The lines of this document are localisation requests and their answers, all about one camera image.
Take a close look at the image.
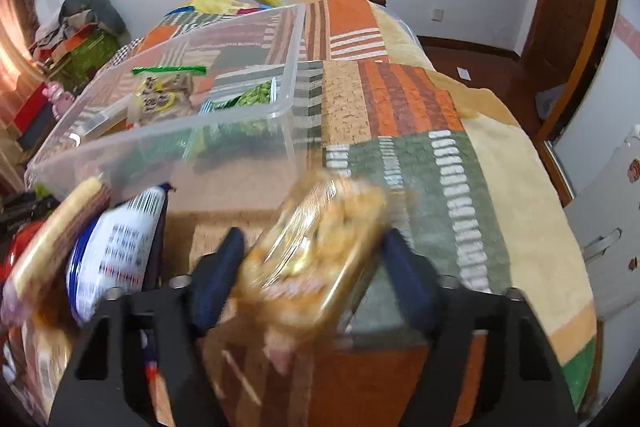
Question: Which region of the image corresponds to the white blue snack bag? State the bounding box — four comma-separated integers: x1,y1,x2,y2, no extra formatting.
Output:
65,183,171,325

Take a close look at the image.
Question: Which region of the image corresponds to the long cracker roll pack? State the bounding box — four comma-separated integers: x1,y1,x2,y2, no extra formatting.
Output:
1,176,111,326

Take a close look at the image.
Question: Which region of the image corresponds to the red snack packet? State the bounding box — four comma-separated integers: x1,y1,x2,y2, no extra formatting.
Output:
1,219,46,283

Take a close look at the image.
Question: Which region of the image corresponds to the yellow puffed snack bag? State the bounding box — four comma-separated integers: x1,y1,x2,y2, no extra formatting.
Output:
235,169,392,351

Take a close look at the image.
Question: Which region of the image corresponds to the clear plastic storage box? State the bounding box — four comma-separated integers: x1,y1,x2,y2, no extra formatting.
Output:
26,4,305,211

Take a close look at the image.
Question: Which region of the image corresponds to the brown snack bag green clip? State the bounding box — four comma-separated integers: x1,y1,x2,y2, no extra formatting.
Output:
127,66,206,129

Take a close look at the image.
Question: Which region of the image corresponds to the green snack packet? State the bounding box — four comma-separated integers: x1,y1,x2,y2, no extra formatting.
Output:
198,77,279,150

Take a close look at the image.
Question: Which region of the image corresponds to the bread pack in plastic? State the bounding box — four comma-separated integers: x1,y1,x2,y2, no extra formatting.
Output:
12,321,73,425

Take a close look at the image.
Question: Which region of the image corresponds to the patchwork striped bed blanket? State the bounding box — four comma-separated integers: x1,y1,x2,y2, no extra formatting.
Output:
0,0,599,427

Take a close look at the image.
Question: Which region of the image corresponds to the red box on nightstand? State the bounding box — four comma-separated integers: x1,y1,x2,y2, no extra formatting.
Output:
10,83,54,150

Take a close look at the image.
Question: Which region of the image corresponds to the pink plush toy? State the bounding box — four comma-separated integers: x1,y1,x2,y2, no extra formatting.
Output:
43,81,75,120

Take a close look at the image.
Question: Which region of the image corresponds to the brown wooden door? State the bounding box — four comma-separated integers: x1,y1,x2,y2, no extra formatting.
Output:
522,0,615,144

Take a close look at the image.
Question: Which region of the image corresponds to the clutter pile with green bag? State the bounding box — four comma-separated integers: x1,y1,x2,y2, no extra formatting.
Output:
29,0,130,95

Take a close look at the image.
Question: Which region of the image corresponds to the orange striped curtain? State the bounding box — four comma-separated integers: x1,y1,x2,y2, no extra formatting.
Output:
1,0,44,128

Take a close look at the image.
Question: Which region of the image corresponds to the white cabinet with handle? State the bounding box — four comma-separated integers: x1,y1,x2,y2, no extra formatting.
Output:
565,129,640,320

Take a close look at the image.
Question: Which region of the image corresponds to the wall power socket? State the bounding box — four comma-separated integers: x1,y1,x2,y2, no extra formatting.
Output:
432,9,444,22

